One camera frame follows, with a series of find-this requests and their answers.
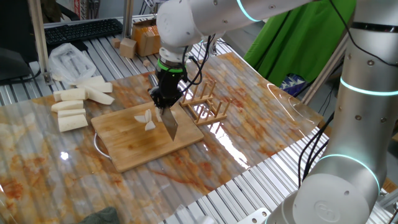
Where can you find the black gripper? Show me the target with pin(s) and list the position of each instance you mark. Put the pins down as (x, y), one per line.
(171, 82)

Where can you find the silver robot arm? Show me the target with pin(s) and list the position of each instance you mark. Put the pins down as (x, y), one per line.
(357, 124)

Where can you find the long white radish chunk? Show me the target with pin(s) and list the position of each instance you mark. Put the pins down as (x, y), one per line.
(101, 97)

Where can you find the tiny wooden block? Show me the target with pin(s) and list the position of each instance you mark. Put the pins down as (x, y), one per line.
(146, 63)

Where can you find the wooden peg dish rack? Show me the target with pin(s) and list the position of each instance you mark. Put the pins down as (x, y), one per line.
(214, 118)

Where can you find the wooden cutting board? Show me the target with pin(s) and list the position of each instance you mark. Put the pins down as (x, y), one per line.
(133, 146)

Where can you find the taped cardboard box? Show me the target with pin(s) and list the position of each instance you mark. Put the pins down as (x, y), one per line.
(144, 40)

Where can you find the large wooden block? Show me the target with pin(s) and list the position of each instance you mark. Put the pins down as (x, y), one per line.
(127, 48)

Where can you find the small wooden block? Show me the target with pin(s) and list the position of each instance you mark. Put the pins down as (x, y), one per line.
(116, 43)

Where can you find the clear plastic bag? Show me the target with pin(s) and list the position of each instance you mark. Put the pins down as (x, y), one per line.
(70, 62)

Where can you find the black computer keyboard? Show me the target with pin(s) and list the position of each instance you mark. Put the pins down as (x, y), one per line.
(82, 30)

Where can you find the marble pattern plastic mat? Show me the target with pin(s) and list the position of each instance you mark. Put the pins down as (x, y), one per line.
(62, 174)

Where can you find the blue white patterned bag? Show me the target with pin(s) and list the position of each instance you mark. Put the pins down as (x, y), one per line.
(293, 84)

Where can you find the grey green rag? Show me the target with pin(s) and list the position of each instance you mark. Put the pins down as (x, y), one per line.
(101, 216)

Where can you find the green cloth backdrop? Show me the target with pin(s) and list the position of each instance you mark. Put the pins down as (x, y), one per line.
(295, 53)

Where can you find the black computer monitor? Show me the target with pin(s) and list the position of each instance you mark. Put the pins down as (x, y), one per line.
(15, 31)

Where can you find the aluminium frame post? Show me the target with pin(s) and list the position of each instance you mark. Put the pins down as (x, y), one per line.
(127, 18)
(38, 37)
(323, 74)

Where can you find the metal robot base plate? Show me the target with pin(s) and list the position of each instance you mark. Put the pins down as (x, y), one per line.
(253, 217)

